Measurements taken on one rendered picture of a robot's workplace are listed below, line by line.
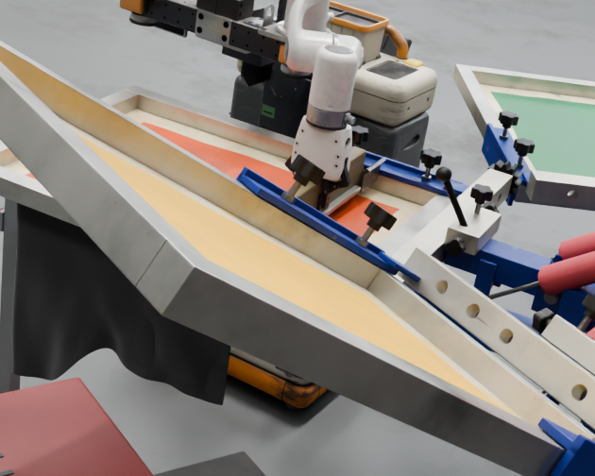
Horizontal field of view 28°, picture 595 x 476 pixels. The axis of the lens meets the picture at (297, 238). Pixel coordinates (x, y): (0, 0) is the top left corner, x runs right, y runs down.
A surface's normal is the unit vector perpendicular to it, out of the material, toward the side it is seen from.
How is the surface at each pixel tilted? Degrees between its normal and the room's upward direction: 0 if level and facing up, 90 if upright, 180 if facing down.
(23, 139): 58
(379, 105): 90
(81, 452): 0
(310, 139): 90
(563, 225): 0
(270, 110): 90
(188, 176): 90
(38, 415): 0
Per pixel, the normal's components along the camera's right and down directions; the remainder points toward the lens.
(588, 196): 0.04, 0.45
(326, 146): -0.38, 0.36
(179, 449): 0.15, -0.88
